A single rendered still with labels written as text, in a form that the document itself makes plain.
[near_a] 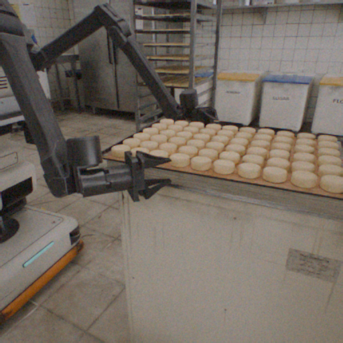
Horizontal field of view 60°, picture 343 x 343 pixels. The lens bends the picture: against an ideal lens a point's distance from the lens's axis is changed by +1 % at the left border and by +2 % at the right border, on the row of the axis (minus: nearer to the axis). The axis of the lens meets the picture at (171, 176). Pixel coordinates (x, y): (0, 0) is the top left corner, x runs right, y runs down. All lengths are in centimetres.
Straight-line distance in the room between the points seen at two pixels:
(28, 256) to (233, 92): 332
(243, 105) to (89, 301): 324
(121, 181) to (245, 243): 35
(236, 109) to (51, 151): 368
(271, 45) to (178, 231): 408
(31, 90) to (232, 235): 57
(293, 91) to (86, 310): 333
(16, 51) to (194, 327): 90
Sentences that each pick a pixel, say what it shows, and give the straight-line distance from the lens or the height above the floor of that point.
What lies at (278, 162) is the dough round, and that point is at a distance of 74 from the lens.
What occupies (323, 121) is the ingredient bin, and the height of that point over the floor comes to 27.
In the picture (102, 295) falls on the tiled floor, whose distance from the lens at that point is 166.
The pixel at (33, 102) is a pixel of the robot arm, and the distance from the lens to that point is 72.
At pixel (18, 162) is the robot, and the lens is 148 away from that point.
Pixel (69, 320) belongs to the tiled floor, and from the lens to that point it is 160.
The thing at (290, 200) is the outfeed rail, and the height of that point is 86.
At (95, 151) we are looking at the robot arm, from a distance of 62.
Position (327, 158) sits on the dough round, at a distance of 81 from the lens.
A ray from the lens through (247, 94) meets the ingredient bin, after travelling 414.
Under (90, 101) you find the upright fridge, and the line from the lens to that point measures 520.
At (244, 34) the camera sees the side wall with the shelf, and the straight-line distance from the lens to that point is 479.
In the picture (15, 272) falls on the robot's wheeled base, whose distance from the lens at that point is 154.
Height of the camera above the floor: 119
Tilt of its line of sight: 25 degrees down
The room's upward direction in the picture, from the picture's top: straight up
